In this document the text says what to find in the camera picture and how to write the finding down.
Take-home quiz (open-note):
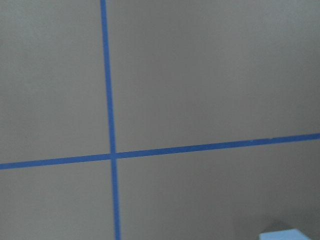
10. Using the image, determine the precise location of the light blue foam block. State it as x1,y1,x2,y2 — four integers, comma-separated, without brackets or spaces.
258,228,311,240

